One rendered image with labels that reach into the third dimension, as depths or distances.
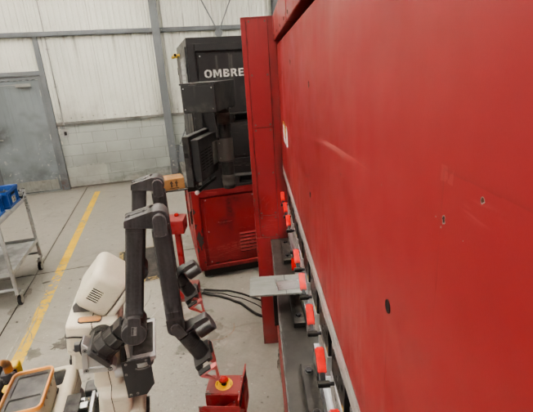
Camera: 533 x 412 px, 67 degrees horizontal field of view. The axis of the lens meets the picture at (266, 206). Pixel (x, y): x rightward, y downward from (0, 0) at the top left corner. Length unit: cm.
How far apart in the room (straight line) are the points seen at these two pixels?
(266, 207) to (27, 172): 679
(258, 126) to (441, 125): 228
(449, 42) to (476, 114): 7
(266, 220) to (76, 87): 640
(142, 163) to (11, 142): 237
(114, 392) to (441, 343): 146
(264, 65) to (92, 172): 659
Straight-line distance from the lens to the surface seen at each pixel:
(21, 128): 885
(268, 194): 271
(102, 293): 149
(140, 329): 137
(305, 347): 181
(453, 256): 36
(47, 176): 892
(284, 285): 198
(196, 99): 279
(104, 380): 174
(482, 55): 31
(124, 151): 865
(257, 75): 259
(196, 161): 287
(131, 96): 851
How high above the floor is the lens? 199
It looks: 19 degrees down
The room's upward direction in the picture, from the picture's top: 4 degrees counter-clockwise
